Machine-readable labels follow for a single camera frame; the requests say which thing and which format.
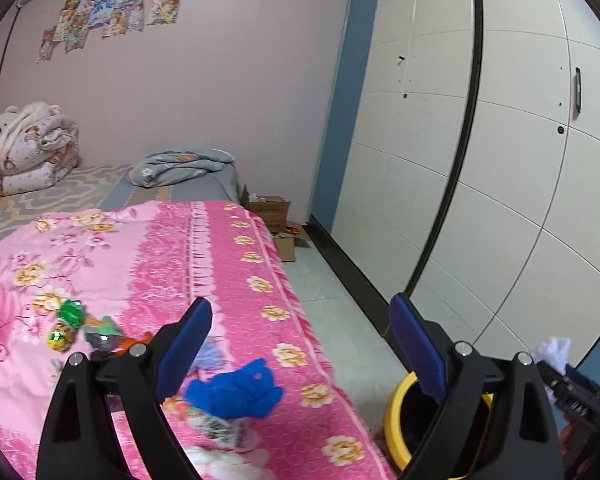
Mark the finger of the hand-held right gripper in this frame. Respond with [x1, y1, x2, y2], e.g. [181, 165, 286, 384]
[536, 360, 600, 430]

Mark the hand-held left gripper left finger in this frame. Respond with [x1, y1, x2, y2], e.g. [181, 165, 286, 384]
[36, 298, 214, 480]

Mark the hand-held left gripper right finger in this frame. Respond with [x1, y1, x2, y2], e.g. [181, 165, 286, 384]
[389, 293, 566, 480]

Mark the fluffy purple yarn ball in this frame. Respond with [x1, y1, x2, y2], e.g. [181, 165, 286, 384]
[192, 335, 233, 378]

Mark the white tissue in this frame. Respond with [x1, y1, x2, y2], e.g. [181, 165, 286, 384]
[531, 336, 572, 374]

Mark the yellow trash bin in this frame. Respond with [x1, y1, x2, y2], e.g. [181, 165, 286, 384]
[384, 372, 496, 480]

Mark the orange peel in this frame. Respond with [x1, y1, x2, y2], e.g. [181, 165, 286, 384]
[115, 332, 153, 357]

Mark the crumpled blue cloth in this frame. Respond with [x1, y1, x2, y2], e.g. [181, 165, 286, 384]
[185, 357, 284, 420]

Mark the grey green snack packet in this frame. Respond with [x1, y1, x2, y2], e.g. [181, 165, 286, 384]
[82, 316, 123, 354]

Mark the pink floral blanket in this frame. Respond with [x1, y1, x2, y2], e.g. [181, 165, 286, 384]
[0, 200, 398, 480]

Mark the printed snack wrapper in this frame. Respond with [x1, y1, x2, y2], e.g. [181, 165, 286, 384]
[199, 416, 255, 452]

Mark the yellow green candy wrapper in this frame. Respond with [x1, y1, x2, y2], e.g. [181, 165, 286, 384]
[47, 322, 75, 352]

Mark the small cardboard box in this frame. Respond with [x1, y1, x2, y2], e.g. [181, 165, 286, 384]
[272, 220, 311, 264]

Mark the open cardboard box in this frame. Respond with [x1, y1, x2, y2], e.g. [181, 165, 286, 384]
[241, 185, 292, 234]

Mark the grey floral blanket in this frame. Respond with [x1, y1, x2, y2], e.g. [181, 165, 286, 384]
[125, 149, 237, 189]

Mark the white wardrobe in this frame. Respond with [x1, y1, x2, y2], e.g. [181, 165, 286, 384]
[307, 0, 600, 377]

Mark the folded pink print quilt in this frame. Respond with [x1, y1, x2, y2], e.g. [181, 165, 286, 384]
[0, 102, 81, 197]

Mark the black wall cable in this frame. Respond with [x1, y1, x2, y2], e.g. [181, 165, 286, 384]
[0, 0, 35, 111]

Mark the cluster of cartoon wall posters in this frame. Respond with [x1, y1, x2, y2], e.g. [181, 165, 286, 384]
[36, 0, 181, 64]

